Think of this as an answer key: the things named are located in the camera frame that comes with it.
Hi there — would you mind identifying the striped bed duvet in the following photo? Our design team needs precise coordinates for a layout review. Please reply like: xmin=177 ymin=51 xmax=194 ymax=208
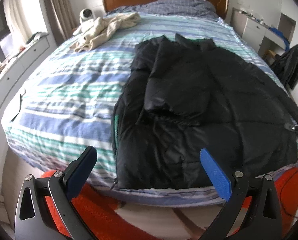
xmin=3 ymin=14 xmax=298 ymax=206

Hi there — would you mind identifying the black puffer jacket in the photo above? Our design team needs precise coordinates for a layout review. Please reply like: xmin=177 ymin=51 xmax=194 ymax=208
xmin=112 ymin=34 xmax=298 ymax=190

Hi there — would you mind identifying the dark jacket on chair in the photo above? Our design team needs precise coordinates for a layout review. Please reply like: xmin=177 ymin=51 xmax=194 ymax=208
xmin=270 ymin=44 xmax=298 ymax=89

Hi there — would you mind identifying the white window cabinet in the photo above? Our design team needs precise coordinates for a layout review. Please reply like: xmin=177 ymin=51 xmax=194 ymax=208
xmin=0 ymin=33 xmax=55 ymax=120

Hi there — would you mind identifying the white desk with drawers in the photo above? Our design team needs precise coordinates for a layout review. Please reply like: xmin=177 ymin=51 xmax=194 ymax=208
xmin=230 ymin=8 xmax=286 ymax=56

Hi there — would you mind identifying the orange rug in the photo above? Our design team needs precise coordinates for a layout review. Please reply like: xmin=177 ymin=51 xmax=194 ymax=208
xmin=45 ymin=167 xmax=298 ymax=239

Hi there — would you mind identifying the beige curtain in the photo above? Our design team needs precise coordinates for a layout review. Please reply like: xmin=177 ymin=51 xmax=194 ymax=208
xmin=46 ymin=0 xmax=77 ymax=43

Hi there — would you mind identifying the cream fleece garment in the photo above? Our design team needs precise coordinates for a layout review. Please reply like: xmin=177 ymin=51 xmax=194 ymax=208
xmin=70 ymin=12 xmax=141 ymax=53

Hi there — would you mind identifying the blue checked pillow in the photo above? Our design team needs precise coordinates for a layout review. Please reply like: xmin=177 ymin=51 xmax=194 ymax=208
xmin=106 ymin=0 xmax=219 ymax=18

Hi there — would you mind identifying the wooden chair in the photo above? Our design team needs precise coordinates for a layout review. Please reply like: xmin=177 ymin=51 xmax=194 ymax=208
xmin=262 ymin=49 xmax=277 ymax=62

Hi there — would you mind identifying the blue cloth on desk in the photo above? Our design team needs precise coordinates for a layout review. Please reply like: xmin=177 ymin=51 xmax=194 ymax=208
xmin=269 ymin=27 xmax=290 ymax=51

